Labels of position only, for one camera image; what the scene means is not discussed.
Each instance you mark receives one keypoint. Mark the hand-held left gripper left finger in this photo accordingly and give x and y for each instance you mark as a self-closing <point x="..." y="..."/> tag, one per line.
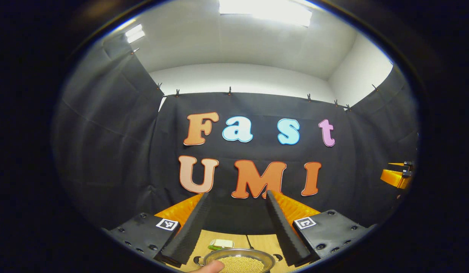
<point x="191" y="227"/>

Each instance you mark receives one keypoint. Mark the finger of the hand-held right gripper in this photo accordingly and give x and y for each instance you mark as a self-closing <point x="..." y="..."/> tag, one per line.
<point x="397" y="164"/>
<point x="394" y="177"/>

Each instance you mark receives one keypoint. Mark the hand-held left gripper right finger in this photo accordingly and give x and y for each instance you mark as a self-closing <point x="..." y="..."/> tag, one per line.
<point x="284" y="231"/>

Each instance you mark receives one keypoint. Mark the steel pot with soybeans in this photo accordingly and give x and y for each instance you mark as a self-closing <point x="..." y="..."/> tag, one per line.
<point x="242" y="265"/>

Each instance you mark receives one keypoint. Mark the sandwich with lettuce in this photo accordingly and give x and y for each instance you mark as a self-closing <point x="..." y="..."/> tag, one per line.
<point x="222" y="243"/>

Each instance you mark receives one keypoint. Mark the row of small backdrop clips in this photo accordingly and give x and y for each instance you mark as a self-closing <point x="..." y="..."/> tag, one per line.
<point x="229" y="91"/>

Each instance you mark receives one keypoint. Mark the small ceiling light panel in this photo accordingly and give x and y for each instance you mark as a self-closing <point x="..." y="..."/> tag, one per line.
<point x="134" y="33"/>

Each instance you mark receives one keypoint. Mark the large ceiling light panel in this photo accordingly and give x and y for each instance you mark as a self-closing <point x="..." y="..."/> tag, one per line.
<point x="265" y="11"/>

